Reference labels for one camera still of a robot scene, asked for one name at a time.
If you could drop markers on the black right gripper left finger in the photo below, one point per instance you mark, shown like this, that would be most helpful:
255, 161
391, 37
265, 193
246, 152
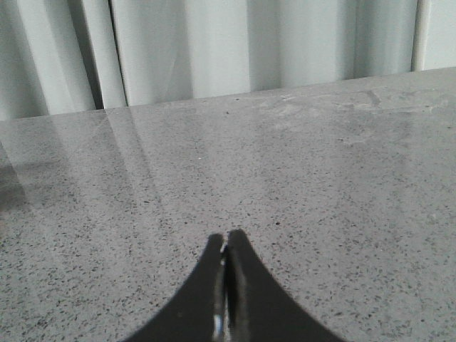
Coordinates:
196, 311

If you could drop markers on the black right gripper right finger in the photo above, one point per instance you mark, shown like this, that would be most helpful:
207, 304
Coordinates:
259, 309

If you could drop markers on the pale green curtain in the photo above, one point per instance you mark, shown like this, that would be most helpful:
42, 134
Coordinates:
69, 56

